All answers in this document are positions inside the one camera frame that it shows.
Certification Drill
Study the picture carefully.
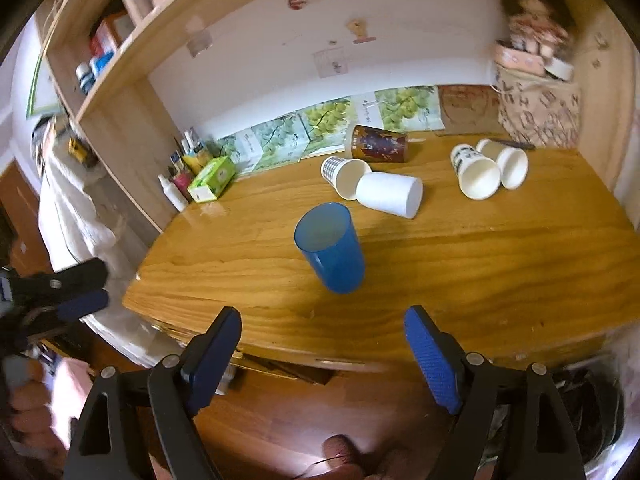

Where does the green tissue box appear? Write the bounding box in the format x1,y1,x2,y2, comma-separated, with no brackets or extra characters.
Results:
188,156,235,204

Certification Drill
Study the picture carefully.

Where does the person's left hand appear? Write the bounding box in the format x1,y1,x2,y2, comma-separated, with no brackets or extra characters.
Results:
1,356,92,474

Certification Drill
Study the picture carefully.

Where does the brown patterned paper cup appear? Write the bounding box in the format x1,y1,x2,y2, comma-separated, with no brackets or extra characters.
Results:
345,124,409,162

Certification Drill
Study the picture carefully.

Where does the white cloth cover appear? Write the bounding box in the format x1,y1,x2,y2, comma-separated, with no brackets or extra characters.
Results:
38,145,154,348

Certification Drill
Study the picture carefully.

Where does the green leaf poster strip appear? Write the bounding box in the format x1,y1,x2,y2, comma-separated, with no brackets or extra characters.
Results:
212,86,445,176

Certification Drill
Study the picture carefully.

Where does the white spray bottle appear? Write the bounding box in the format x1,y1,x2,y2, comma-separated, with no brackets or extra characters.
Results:
157,174,189,211

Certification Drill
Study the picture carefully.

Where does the checkered paper cup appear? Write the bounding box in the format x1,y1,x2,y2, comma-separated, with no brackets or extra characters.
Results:
320,156,372,200

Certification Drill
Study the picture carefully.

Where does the blue plastic cup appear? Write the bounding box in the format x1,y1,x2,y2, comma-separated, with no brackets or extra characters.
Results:
294,202,364,294

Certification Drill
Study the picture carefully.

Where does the black-print white paper cup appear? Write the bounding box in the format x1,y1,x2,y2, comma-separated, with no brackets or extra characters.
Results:
450,143,501,200

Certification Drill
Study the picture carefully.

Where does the letter-print fabric basket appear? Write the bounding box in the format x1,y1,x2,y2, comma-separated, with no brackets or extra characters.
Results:
496,66,582,150

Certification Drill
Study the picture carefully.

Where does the wooden bookshelf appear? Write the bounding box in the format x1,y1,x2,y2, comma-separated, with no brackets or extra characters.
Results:
44,0,639,230

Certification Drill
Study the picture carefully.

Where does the plain white paper cup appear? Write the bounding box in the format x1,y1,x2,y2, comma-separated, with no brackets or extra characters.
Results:
475,139,529,190

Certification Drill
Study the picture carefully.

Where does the white plastic cup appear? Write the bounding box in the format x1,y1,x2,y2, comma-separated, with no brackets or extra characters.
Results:
356,171,424,219

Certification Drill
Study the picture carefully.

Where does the rag doll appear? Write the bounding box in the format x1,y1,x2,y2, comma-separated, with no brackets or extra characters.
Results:
500,0,576,60

